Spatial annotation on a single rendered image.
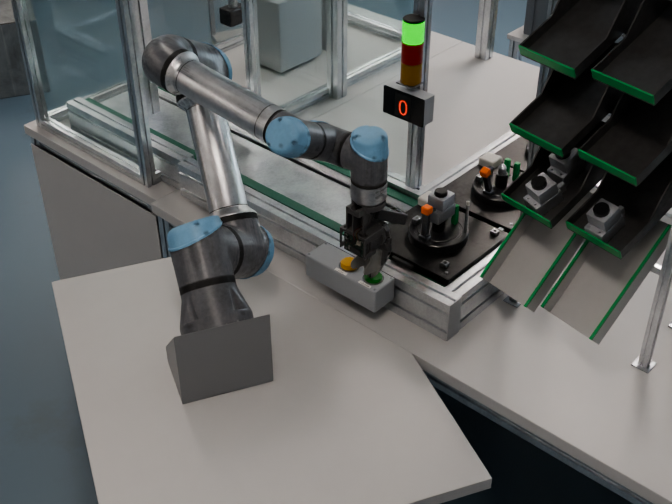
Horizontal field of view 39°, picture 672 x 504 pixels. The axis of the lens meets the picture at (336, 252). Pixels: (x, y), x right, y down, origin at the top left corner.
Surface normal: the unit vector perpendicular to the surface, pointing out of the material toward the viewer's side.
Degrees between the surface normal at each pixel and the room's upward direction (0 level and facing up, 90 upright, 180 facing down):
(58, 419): 0
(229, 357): 90
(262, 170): 0
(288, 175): 0
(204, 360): 90
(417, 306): 90
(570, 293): 45
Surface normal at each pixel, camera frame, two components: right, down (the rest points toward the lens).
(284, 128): -0.50, 0.03
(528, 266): -0.56, -0.32
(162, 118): 0.00, -0.81
